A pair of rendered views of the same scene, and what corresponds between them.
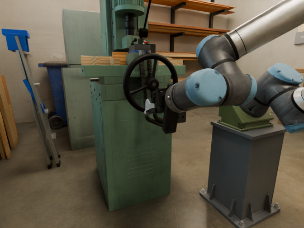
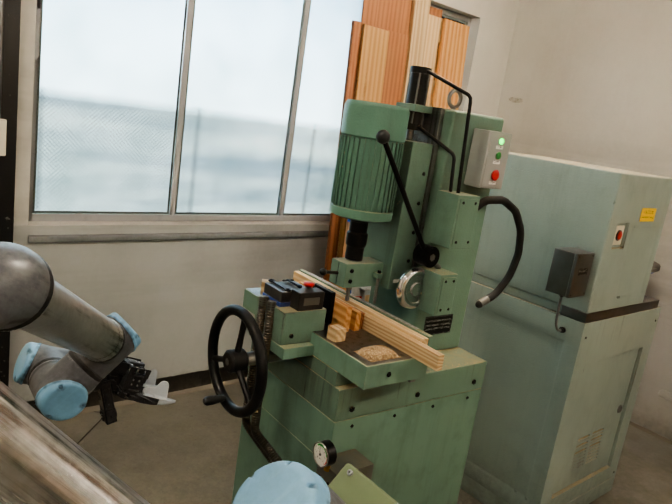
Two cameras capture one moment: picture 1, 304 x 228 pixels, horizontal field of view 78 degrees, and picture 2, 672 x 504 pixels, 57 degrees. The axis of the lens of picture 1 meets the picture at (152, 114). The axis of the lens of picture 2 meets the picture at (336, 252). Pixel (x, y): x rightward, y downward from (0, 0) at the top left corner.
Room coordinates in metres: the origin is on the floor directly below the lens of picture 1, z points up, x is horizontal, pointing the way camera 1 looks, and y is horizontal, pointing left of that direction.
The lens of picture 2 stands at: (0.74, -1.49, 1.47)
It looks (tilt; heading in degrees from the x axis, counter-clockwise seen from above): 13 degrees down; 74
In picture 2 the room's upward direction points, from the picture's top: 9 degrees clockwise
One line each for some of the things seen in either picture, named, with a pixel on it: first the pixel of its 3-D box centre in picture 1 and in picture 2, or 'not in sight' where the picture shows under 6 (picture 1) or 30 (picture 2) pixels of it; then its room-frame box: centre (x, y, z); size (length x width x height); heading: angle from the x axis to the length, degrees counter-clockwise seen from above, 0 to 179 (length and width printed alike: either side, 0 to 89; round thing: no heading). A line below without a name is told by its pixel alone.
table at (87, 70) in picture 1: (136, 70); (313, 330); (1.14, 0.09, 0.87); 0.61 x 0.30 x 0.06; 113
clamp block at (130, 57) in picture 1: (141, 62); (289, 317); (1.07, 0.05, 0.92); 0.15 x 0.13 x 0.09; 113
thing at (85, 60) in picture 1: (130, 61); (351, 308); (1.26, 0.14, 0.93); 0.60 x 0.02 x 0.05; 113
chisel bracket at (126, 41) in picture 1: (129, 44); (356, 274); (1.26, 0.14, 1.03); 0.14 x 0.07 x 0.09; 23
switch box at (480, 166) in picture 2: not in sight; (488, 159); (1.59, 0.13, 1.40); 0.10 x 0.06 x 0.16; 23
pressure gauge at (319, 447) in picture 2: not in sight; (325, 456); (1.15, -0.19, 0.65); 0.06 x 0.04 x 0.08; 113
